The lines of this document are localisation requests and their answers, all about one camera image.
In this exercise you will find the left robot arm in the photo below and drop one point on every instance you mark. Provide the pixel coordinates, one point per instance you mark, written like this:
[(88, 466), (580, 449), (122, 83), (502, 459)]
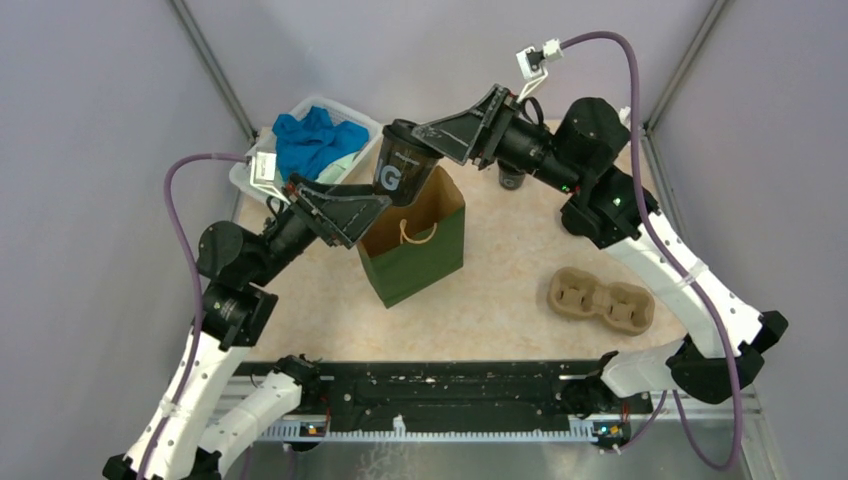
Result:
[(182, 440)]

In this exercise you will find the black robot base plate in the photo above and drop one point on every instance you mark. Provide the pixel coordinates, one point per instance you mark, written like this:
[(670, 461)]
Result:
[(455, 397)]

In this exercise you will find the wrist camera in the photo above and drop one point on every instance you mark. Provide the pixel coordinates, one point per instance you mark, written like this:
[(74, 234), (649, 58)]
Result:
[(265, 177), (533, 64)]

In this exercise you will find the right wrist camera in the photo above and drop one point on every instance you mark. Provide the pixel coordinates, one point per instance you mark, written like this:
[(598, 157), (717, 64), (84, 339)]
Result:
[(533, 64)]

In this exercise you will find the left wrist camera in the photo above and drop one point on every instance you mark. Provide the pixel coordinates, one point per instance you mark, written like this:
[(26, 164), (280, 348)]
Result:
[(265, 177)]

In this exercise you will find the white plastic basket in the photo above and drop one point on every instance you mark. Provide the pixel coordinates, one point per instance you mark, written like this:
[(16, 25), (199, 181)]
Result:
[(239, 174)]

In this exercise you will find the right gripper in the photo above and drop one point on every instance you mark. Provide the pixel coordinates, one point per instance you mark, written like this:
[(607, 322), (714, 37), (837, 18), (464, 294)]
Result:
[(482, 127)]

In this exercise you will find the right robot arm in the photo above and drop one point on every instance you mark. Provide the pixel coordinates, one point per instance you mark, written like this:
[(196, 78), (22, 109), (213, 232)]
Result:
[(726, 339)]

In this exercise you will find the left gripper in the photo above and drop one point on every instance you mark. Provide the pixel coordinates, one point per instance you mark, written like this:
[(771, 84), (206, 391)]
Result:
[(346, 211)]

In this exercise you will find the light green cloth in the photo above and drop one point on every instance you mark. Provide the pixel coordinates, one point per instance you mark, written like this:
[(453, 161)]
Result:
[(337, 171)]

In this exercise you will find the green brown paper bag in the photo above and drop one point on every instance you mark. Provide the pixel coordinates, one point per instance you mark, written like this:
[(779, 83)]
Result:
[(410, 248)]

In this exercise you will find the blue cloth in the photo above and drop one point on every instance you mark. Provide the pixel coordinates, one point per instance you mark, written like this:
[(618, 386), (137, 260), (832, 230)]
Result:
[(305, 147)]

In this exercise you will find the black coffee cup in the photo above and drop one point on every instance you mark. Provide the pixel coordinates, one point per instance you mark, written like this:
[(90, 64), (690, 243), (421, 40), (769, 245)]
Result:
[(509, 178), (401, 175)]

